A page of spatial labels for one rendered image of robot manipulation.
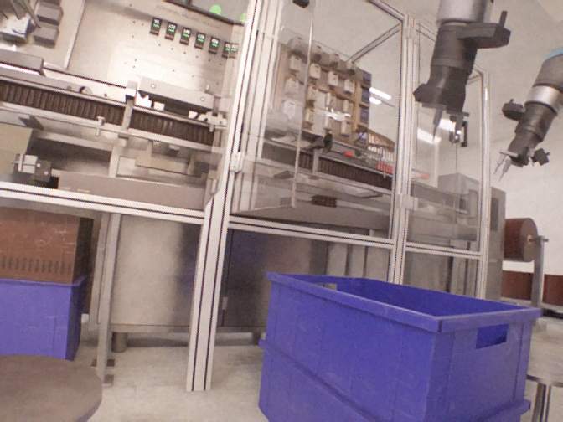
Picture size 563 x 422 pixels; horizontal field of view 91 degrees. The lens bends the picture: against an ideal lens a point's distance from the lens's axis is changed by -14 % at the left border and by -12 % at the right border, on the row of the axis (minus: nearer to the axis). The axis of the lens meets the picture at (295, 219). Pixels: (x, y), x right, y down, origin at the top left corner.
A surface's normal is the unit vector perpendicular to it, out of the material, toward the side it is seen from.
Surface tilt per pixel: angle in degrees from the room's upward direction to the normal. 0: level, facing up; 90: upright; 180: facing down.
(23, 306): 90
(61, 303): 90
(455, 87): 110
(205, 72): 90
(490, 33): 105
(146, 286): 90
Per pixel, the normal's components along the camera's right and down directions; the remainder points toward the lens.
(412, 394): -0.87, -0.14
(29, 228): 0.47, -0.03
